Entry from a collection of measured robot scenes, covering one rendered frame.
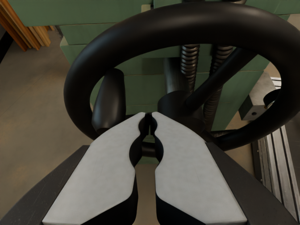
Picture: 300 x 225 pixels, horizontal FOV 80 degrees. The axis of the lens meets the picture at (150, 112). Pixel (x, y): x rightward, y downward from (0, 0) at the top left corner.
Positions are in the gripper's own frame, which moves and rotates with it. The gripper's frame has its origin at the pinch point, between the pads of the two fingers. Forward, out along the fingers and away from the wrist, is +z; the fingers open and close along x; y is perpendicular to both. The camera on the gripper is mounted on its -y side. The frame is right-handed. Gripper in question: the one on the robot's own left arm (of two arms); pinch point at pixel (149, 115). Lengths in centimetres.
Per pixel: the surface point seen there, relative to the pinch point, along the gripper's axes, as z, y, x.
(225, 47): 12.8, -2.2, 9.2
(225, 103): 36.6, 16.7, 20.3
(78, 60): 4.6, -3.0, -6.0
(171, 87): 12.9, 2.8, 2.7
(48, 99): 108, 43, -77
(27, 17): 23.3, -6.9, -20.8
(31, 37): 152, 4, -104
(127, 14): 23.5, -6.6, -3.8
